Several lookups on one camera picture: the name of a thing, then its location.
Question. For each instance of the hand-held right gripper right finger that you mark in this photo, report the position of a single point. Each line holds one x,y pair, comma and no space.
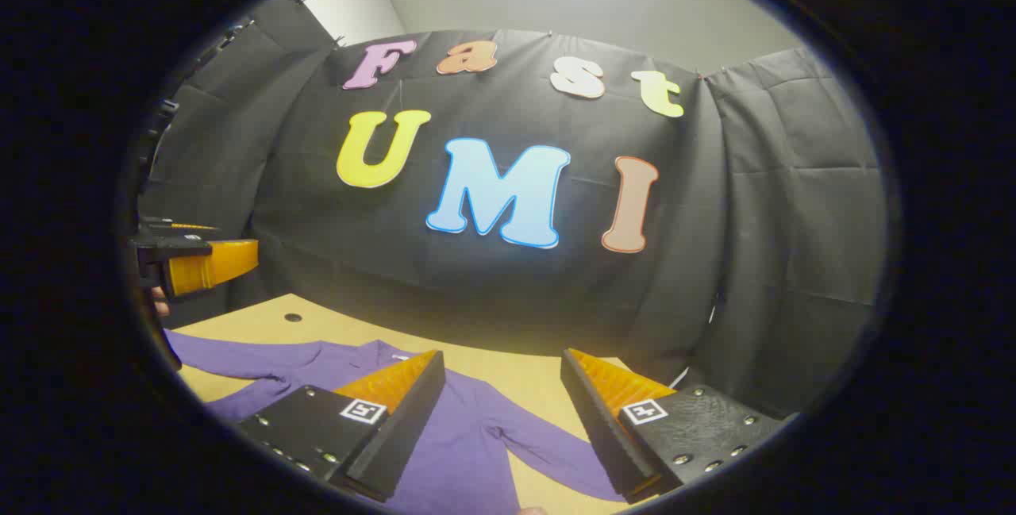
607,436

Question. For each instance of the black backdrop cloth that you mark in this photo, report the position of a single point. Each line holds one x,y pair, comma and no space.
476,293

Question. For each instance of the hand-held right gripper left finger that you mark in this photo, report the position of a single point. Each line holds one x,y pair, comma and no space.
405,428

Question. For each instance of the purple knit collared sweater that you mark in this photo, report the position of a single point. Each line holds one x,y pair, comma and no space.
468,451

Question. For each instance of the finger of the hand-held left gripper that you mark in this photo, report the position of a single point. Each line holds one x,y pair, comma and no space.
171,226
210,261

